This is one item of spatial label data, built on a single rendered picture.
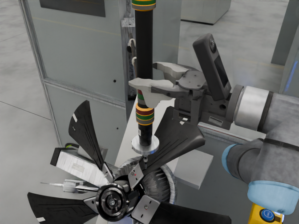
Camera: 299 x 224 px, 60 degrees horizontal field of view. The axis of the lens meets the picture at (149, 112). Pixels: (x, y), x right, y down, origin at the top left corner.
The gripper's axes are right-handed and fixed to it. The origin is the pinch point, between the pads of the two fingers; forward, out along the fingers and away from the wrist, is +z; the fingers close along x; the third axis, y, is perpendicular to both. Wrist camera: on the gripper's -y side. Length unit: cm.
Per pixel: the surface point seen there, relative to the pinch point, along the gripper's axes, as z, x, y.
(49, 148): 164, 84, 167
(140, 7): -0.8, -2.3, -13.3
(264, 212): -35, 25, 59
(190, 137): -7.4, 14.4, 26.4
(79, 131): 33, 10, 37
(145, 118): -1.4, -2.0, 10.6
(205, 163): -5, 59, 81
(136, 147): 0.7, -2.8, 19.9
